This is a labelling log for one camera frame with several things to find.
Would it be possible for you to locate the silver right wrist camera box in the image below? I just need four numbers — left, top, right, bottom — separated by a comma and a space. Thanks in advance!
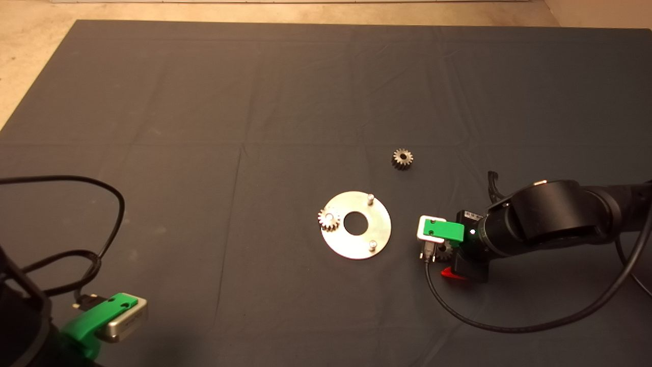
416, 215, 449, 243

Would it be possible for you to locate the green left camera mount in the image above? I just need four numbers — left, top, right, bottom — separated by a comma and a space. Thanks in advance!
60, 292, 139, 360

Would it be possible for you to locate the thin black left camera cable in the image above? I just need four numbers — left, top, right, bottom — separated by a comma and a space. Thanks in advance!
0, 175, 126, 261

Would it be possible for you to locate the dark grey table cloth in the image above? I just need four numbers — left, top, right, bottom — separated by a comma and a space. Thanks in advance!
0, 19, 652, 367

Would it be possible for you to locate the green right camera mount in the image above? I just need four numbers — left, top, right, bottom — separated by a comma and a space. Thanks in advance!
423, 218, 466, 245

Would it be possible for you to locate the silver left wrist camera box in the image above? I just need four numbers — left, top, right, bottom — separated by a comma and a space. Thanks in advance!
94, 297, 149, 344

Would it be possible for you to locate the braided black left arm cable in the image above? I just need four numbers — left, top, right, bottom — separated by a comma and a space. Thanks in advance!
23, 248, 105, 307

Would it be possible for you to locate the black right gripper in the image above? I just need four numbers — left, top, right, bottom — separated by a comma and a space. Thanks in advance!
441, 209, 490, 282

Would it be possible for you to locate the thin black right camera cable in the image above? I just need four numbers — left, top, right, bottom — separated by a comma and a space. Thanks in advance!
424, 204, 652, 335

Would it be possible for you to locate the thin black camera cable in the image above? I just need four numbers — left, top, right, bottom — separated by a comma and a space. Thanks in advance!
0, 175, 126, 261
424, 204, 652, 335

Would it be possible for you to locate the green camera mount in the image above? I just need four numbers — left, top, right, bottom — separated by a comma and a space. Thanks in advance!
60, 292, 139, 360
423, 218, 466, 245

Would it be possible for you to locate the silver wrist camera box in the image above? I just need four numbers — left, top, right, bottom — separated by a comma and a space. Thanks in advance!
94, 297, 149, 344
416, 215, 449, 243

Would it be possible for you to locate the round metal carrier plate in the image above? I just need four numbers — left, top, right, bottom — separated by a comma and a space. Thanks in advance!
320, 191, 392, 260

